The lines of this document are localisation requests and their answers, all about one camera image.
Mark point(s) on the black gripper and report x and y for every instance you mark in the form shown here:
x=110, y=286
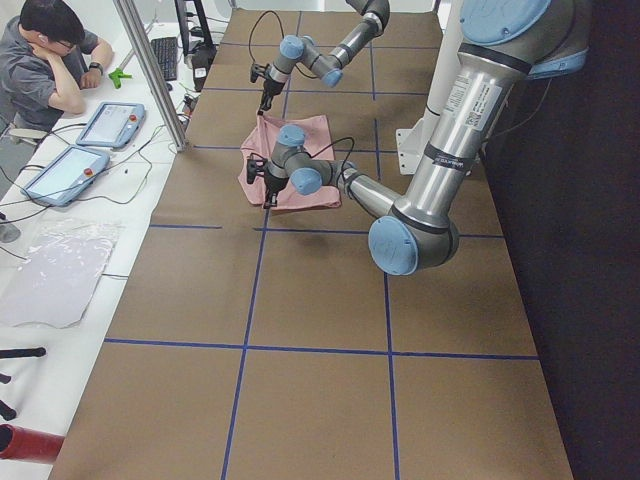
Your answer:
x=273, y=184
x=270, y=89

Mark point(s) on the pink Snoopy t-shirt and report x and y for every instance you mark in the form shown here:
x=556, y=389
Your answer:
x=300, y=150

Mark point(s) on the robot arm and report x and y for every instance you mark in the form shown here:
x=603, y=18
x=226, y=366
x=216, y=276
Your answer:
x=503, y=42
x=328, y=67

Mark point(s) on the black device on desk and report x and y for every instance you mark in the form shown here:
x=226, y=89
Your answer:
x=200, y=61

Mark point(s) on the black keyboard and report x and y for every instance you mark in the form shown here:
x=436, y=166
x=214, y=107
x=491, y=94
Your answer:
x=165, y=50

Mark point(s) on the green handheld tool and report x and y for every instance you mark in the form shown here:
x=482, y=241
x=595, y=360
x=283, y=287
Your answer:
x=117, y=76

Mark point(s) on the far blue teach pendant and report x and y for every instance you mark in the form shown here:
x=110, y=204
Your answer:
x=113, y=125

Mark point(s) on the blue teach pendant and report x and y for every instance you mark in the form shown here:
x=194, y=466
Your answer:
x=113, y=125
x=66, y=177

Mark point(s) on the near blue teach pendant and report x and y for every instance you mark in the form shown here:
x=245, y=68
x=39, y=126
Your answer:
x=66, y=177

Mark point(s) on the seated person grey shirt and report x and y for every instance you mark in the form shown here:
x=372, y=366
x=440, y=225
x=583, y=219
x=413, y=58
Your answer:
x=48, y=59

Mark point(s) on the clear plastic bag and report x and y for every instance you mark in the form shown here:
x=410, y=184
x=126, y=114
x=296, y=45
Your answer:
x=56, y=282

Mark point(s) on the black tripod legs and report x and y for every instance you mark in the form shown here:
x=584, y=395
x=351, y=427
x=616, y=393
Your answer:
x=7, y=412

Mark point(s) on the red cylinder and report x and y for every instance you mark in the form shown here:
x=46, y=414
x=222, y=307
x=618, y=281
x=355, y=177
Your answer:
x=22, y=444

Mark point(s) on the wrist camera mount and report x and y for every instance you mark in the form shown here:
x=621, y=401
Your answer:
x=258, y=71
x=255, y=168

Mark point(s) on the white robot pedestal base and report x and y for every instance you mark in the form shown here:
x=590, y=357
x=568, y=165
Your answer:
x=411, y=142

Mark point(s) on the aluminium frame post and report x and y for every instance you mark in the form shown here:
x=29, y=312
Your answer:
x=137, y=35

